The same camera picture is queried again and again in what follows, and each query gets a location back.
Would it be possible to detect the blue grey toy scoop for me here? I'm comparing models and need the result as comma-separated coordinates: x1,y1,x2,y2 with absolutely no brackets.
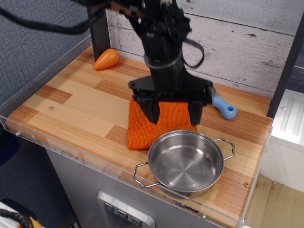
210,86,238,120

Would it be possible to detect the stainless steel pot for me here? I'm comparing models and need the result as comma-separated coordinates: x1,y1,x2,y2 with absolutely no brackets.
146,130,235,197

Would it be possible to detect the white ridged side cabinet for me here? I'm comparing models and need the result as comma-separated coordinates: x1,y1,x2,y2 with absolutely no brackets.
260,89,304,192

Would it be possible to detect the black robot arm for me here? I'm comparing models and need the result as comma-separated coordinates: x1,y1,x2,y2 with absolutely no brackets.
73,0,213,125

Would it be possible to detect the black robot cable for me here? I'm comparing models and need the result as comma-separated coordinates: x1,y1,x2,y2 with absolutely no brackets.
0,7,105,35

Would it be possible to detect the orange plastic carrot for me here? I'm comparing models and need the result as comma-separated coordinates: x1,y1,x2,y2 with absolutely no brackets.
93,48,120,70

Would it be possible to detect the dark vertical post right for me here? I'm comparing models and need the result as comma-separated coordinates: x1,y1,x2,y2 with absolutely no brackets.
266,15,304,118

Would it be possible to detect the orange knitted cloth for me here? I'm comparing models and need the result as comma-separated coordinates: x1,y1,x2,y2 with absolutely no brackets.
127,100,197,150

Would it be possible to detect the yellow black object bottom left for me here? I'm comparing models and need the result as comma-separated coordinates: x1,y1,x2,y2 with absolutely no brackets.
0,209,42,228

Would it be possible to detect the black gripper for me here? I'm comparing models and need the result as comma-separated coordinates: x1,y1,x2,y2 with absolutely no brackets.
128,54,213,126

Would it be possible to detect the grey cabinet with dispenser panel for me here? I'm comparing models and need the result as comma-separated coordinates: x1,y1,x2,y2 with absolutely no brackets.
47,150,241,228

